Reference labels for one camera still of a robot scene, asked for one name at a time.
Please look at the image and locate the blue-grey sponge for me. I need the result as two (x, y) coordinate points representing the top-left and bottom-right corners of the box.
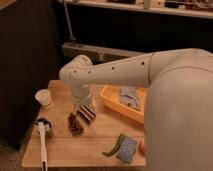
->
(116, 137), (137, 164)

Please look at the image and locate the brown dried grape cluster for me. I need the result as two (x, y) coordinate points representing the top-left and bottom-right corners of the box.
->
(68, 113), (84, 136)

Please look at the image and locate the grey metal rail beam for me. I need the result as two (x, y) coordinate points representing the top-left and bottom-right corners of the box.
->
(62, 42), (141, 62)

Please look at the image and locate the wooden board table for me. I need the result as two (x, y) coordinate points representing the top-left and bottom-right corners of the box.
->
(21, 79), (148, 168)

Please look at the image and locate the blue-grey cloth in tray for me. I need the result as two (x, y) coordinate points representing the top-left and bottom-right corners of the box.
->
(118, 86), (141, 111)

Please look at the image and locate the white paper cup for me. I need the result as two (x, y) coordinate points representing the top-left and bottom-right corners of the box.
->
(35, 89), (52, 107)

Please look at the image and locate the yellow plastic tray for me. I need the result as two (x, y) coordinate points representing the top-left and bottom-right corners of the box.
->
(100, 85), (147, 123)

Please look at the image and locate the upper shelf with clutter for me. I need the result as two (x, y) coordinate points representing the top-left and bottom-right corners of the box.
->
(56, 0), (213, 19)

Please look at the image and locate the dark cabinet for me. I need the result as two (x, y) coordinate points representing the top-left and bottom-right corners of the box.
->
(0, 0), (59, 150)

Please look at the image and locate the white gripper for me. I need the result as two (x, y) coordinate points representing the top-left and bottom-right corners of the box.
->
(70, 93), (96, 123)

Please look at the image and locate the orange fruit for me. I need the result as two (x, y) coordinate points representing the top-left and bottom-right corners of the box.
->
(139, 139), (145, 156)

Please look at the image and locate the green chili pepper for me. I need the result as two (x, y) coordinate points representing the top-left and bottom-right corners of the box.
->
(102, 134), (125, 157)

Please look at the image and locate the white handled brush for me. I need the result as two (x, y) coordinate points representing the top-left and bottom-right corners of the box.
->
(38, 122), (48, 171)

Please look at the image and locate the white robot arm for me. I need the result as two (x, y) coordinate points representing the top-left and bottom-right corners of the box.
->
(59, 48), (213, 171)

